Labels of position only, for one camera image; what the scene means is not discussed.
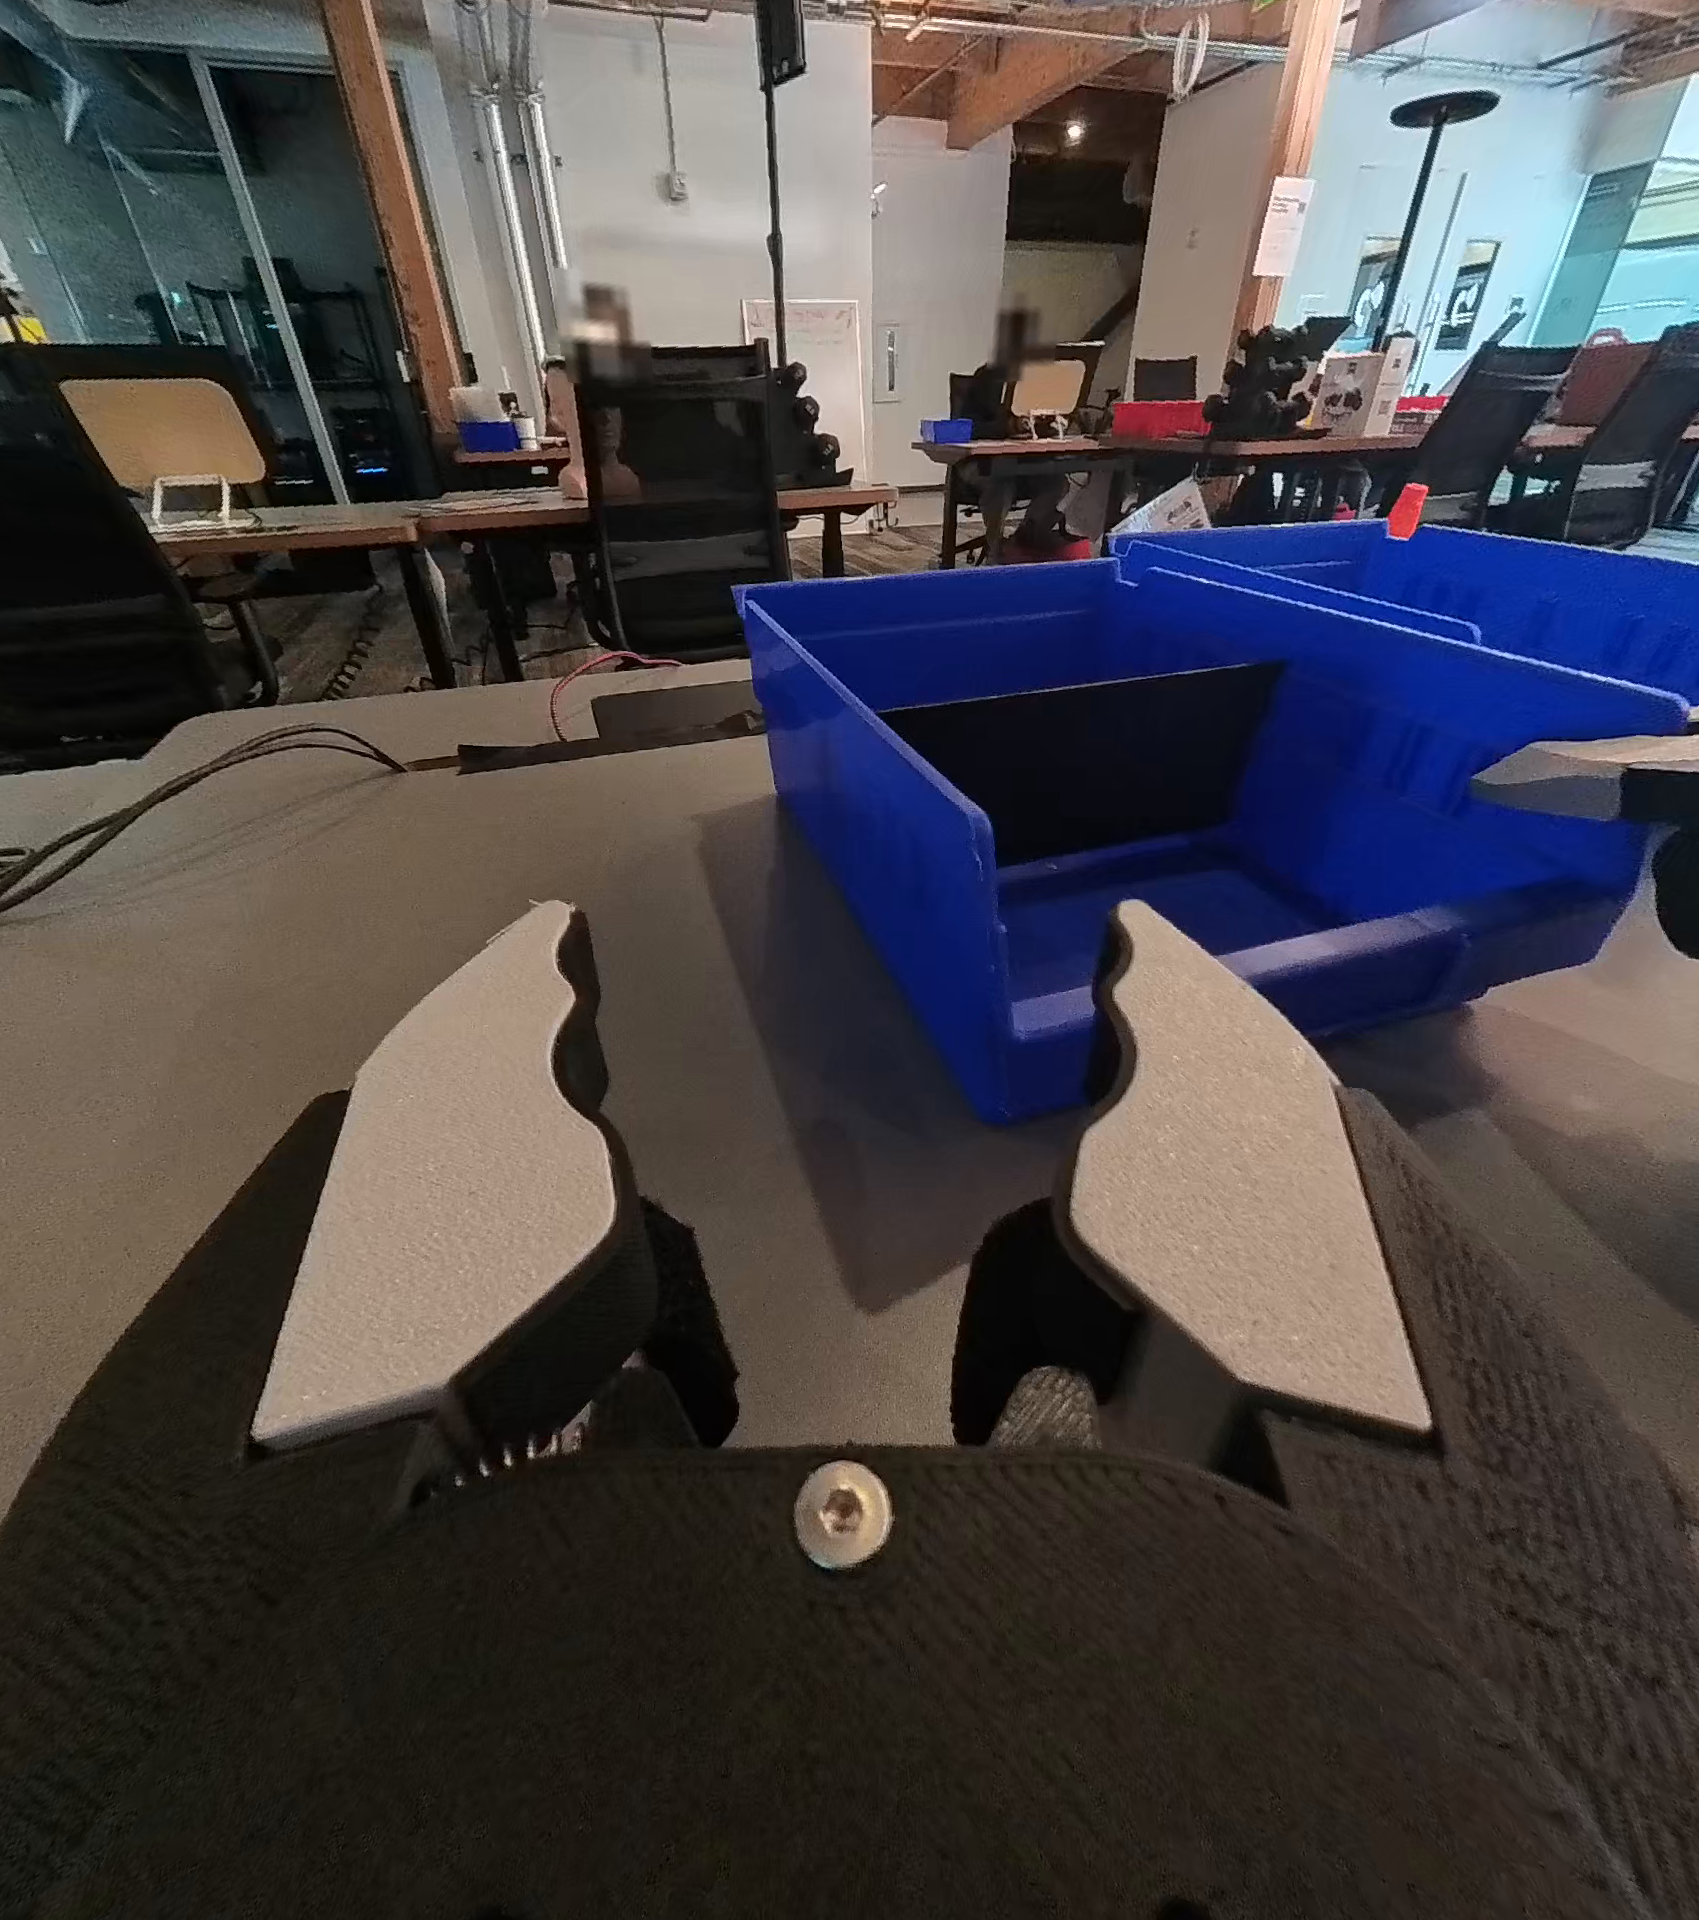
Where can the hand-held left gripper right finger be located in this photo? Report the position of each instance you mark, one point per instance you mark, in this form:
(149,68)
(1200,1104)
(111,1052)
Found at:
(1240,1200)

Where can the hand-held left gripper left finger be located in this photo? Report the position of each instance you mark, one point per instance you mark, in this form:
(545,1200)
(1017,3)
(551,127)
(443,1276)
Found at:
(459,1170)

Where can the blue plastic storage bin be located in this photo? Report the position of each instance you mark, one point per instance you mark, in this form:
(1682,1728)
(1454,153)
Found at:
(1540,601)

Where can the blue storage bin with divider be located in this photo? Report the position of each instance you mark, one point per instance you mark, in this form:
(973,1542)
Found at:
(865,780)

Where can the orange traffic cone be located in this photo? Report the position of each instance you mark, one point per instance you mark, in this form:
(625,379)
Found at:
(1410,510)

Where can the black bin divider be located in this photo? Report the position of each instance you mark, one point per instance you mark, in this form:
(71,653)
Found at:
(1091,765)

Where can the white product box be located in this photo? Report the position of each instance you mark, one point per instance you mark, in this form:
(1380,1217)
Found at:
(1360,387)

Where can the white printed sign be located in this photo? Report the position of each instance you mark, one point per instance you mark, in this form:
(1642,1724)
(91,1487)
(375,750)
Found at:
(1162,507)

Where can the black round floor lamp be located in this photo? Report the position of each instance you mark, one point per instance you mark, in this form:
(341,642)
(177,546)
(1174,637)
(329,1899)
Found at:
(1434,150)

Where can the black mesh office chair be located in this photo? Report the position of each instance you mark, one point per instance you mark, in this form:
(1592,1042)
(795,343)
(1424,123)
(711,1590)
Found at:
(685,510)

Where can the white tablet stand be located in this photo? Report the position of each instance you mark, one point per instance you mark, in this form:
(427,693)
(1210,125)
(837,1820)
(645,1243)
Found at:
(201,502)

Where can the black high-back chair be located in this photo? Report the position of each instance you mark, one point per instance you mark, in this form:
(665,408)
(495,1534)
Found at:
(9,601)

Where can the small blue box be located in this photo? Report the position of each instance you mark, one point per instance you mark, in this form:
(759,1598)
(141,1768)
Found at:
(487,437)

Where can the brown mannequin head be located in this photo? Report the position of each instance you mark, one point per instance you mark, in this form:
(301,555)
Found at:
(607,451)

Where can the wooden pillar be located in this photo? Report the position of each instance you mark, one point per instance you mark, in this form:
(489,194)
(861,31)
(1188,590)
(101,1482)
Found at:
(393,211)

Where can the black panel on stand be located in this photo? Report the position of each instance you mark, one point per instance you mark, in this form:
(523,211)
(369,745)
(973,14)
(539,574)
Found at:
(785,225)

